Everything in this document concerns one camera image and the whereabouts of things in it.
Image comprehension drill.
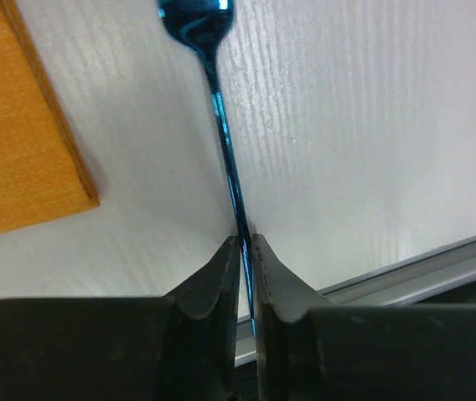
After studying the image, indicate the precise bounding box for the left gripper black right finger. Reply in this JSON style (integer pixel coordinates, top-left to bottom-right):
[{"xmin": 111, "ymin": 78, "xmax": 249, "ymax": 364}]
[{"xmin": 252, "ymin": 235, "xmax": 476, "ymax": 400}]

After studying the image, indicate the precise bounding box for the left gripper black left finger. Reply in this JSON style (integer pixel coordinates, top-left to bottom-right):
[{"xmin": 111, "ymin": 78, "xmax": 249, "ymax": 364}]
[{"xmin": 0, "ymin": 237, "xmax": 239, "ymax": 400}]

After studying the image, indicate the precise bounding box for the orange Mickey Mouse placemat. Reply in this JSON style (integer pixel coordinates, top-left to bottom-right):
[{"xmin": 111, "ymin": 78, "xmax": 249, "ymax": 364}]
[{"xmin": 0, "ymin": 1, "xmax": 99, "ymax": 233}]

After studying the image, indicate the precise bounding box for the blue metal fork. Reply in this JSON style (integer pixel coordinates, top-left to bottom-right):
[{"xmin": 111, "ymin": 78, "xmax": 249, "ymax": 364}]
[{"xmin": 157, "ymin": 0, "xmax": 257, "ymax": 336}]

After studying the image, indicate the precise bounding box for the aluminium mounting rail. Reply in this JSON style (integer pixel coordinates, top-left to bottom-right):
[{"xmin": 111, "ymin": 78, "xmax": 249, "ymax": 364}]
[{"xmin": 235, "ymin": 225, "xmax": 476, "ymax": 367}]

